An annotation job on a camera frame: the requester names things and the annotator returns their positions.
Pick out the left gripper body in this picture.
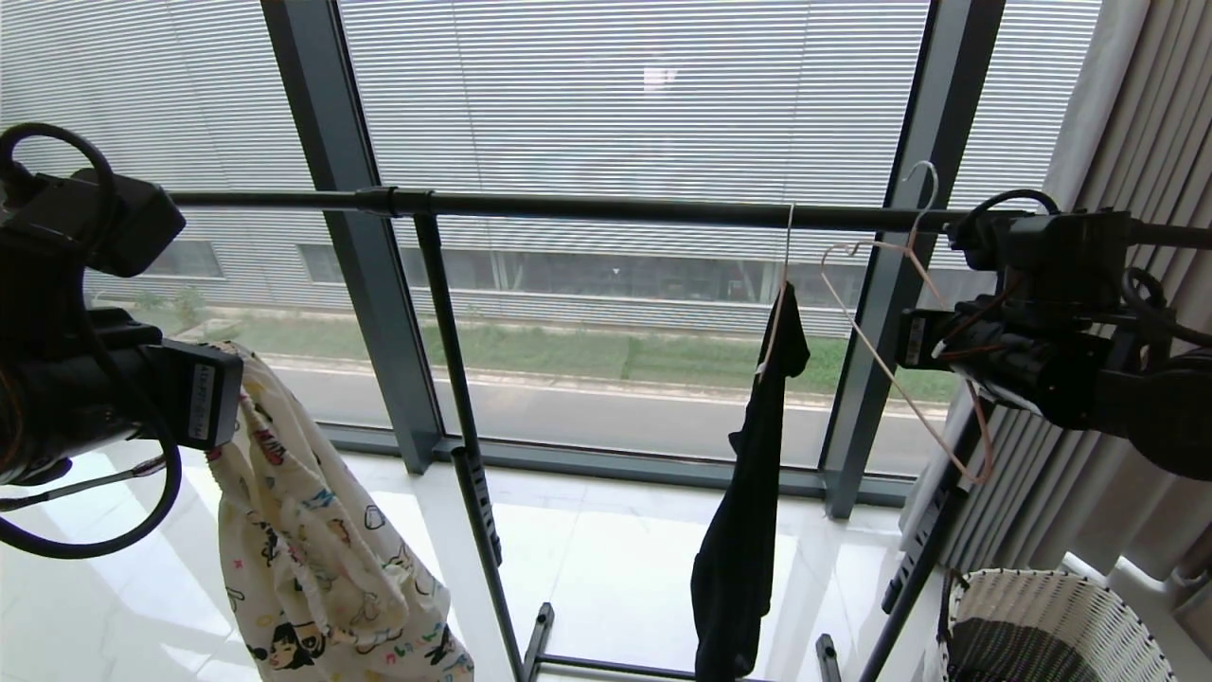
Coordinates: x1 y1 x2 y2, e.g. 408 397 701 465
140 341 245 451

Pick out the cream printed garment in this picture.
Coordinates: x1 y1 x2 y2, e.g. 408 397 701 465
206 343 474 682

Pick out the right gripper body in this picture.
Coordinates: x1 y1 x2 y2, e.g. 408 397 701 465
896 306 1044 401

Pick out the beige curtain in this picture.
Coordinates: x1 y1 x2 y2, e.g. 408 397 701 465
900 0 1212 612

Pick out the window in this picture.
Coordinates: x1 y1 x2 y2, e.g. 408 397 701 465
0 0 1104 520

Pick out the pink clothes hanger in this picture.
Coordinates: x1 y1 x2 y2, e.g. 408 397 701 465
820 161 995 486
756 204 798 380

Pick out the white laundry basket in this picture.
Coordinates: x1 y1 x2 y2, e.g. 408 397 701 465
937 568 1180 682

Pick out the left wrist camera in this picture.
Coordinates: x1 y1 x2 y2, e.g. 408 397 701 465
14 170 187 278

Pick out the black clothes rack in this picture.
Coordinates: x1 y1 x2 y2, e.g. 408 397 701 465
170 187 1212 682

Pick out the black garment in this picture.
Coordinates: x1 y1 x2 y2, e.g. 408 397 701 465
691 282 811 682

